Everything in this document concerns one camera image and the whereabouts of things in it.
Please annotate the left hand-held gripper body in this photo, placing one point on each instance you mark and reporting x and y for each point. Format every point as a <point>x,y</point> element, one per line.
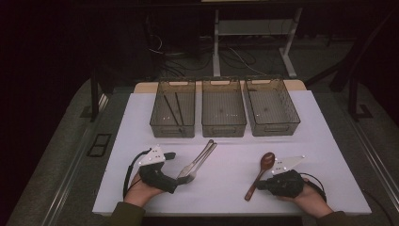
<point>155,177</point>

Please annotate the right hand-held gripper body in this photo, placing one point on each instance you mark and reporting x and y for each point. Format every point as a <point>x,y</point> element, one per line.
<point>285,185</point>

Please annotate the brown wooden spoon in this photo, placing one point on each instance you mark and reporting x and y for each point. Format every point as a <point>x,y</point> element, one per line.
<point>267,160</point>

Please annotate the metal fork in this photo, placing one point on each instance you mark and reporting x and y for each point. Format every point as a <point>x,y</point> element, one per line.
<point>207,155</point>
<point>204,150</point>

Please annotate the black chopstick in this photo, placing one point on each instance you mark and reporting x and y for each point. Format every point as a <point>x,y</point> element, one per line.
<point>179,108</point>
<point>171,109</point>

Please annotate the smoky clear plastic bin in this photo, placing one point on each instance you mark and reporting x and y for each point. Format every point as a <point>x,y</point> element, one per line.
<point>223,108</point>
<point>269,108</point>
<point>188,108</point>

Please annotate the person's left hand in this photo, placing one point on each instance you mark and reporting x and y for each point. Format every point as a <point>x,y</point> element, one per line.
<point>139,193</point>

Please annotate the person's right hand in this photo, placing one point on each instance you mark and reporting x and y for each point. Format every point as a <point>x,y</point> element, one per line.
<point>310,201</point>

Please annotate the white board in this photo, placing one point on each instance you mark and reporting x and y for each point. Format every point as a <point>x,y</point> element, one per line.
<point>226,191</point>

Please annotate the dark metal stand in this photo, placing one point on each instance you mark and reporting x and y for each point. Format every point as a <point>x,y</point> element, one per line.
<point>353,100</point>

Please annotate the black floor socket frame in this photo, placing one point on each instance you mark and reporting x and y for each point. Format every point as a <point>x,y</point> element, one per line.
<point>99,145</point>

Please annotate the metal floor rail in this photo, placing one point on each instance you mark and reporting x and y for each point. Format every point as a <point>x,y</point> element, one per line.
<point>67,182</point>
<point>376,163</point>

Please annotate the white metal desk frame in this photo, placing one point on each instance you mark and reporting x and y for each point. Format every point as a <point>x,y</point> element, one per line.
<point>215,47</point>

